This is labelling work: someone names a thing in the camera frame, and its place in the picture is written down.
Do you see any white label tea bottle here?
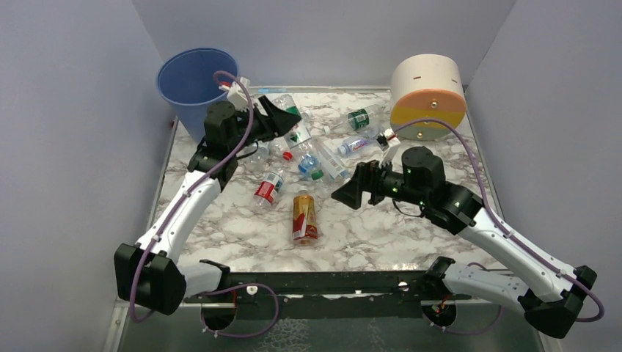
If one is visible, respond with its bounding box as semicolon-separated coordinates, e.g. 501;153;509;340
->
313;139;350;183

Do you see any green white label bottle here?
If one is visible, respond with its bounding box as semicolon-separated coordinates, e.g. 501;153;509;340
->
273;95;319;168

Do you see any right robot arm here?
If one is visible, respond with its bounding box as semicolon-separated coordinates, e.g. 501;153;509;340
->
331;147;597;339

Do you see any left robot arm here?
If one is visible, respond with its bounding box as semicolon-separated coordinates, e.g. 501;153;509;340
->
114;96;301;315

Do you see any blue plastic bin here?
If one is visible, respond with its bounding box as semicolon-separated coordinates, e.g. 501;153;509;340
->
156;48;239;143

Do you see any clear bottle red cap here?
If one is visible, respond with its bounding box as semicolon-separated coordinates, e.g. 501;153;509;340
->
268;137;293;161

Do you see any blue green label bottle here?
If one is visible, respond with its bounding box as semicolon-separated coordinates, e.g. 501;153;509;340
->
244;142;270;172

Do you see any Ganten small water bottle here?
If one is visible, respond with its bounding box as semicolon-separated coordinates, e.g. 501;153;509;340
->
337;127;381;156

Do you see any blue label clear bottle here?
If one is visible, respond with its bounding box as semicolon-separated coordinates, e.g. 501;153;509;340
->
298;153;324;180

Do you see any gold red drink bottle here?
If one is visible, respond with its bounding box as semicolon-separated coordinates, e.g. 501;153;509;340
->
292;189;319;246

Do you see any dark green label bottle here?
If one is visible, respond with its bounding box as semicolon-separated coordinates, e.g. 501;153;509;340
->
322;104;385;135

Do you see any red label clear bottle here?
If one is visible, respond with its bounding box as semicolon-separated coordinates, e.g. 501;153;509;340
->
253;168;285;209

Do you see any cream cylinder with striped face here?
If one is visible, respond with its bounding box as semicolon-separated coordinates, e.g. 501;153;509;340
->
389;54;467;131

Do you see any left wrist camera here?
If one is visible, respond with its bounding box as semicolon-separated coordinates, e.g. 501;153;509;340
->
219;81;248;111

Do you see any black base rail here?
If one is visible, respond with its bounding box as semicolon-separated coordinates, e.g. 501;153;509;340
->
184;270;451;320

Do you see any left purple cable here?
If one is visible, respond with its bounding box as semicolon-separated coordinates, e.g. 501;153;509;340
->
128;70;280;340

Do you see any purple cable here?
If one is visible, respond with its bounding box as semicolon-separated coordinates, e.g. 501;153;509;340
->
393;117;606;337
128;70;280;340

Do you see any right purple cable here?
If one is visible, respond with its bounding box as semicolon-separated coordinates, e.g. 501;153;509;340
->
393;117;606;337

